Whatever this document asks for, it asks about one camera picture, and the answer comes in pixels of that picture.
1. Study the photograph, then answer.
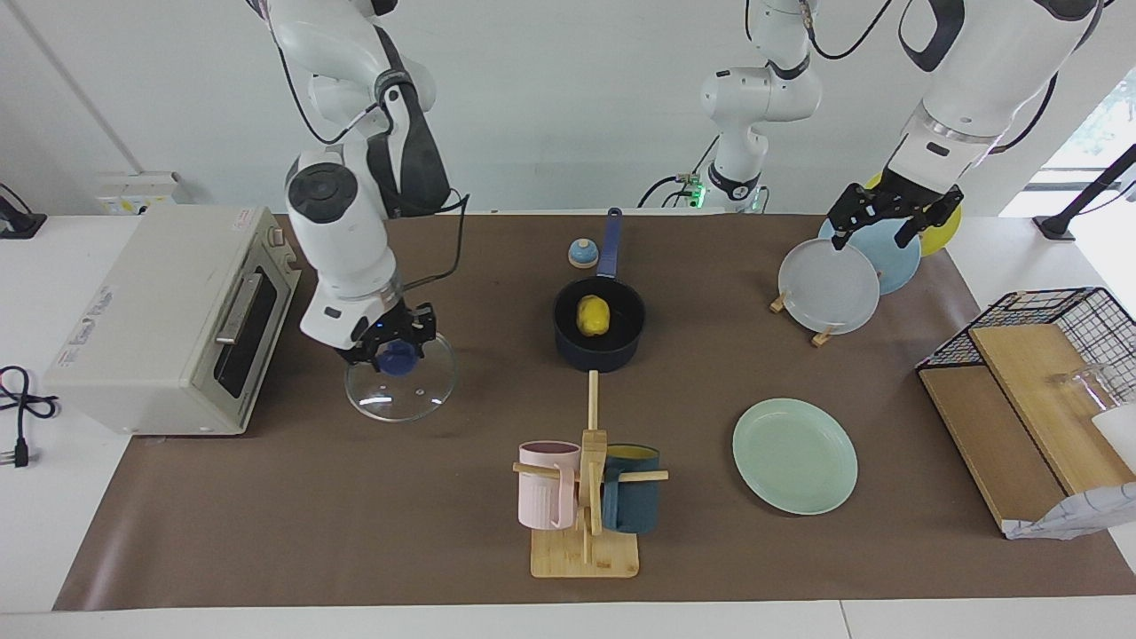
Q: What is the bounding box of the light blue plate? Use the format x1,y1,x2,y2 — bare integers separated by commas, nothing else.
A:
818,216,922,296

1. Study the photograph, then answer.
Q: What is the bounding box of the dark blue mug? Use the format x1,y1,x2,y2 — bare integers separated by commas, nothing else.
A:
602,444,662,535

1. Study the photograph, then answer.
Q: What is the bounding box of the beige toaster oven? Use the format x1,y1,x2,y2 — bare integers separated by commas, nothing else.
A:
43,205,303,437

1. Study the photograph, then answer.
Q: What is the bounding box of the brown table mat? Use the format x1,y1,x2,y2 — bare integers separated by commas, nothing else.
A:
53,213,1136,611

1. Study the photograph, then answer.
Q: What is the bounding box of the white cup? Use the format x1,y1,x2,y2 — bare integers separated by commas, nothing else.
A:
1092,404,1136,473

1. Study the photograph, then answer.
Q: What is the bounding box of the dark blue saucepan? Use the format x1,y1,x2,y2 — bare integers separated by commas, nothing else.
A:
552,208,647,373

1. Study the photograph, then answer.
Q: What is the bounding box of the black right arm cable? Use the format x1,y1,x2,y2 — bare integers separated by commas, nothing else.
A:
271,44,471,298

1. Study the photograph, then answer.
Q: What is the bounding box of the clear glass cup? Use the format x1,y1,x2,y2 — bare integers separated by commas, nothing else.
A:
1050,362,1136,411

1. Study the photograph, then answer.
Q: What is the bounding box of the white socket box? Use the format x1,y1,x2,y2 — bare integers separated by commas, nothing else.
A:
96,171,192,217

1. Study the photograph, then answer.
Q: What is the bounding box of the wooden shelf wire basket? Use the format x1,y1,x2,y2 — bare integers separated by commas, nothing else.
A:
914,287,1136,533

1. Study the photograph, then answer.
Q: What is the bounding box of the yellow potato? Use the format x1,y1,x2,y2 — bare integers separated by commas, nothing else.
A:
577,296,612,339

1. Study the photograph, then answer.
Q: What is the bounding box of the white crumpled paper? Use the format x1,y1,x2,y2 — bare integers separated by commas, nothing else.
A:
1003,482,1136,541

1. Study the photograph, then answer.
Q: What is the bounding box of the black clamp device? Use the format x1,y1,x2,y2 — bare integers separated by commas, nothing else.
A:
0,182,47,241

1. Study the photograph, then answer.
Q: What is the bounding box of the grey plate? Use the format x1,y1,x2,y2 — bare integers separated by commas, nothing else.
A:
778,238,881,336

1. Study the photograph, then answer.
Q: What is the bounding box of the green plate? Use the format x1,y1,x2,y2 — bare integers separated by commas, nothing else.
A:
732,398,859,517

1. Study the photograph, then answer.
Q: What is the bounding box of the black base cable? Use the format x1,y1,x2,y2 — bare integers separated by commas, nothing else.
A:
639,133,720,209

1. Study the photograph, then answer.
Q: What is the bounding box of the yellow plate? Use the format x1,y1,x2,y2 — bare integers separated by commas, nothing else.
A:
865,171,963,257

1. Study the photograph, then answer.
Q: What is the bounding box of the pink mug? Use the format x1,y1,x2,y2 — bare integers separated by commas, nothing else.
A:
518,440,582,532

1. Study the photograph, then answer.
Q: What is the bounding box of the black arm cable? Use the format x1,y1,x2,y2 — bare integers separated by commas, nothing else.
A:
745,0,1061,154
271,44,471,298

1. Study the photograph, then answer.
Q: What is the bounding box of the black power cord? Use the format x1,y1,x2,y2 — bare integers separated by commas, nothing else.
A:
0,366,61,469

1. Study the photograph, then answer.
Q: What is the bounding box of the wooden mug tree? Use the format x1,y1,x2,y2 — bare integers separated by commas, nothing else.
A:
512,370,669,580

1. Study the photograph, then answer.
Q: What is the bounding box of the glass lid blue knob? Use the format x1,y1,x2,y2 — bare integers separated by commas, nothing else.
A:
344,330,459,423

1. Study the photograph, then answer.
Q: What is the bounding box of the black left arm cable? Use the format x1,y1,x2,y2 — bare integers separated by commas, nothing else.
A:
745,0,1061,154

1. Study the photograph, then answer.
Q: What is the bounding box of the wooden plate rack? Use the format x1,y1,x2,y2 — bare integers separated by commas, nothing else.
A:
769,288,840,348

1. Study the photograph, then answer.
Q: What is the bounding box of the black camera stand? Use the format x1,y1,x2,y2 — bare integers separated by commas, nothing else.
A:
1032,142,1136,242

